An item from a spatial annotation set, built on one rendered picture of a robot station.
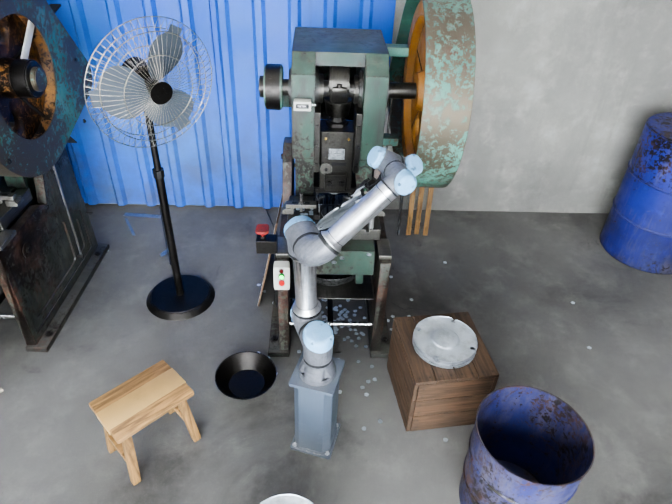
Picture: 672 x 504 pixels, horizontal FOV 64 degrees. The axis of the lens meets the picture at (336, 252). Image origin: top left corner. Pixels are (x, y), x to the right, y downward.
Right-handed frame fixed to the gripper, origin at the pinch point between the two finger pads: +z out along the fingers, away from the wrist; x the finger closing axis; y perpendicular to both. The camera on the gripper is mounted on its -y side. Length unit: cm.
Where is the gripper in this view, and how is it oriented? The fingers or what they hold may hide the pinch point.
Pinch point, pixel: (357, 198)
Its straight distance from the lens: 216.4
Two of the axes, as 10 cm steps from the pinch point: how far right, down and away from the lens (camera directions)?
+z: -5.9, 3.0, 7.5
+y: -6.0, 4.6, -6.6
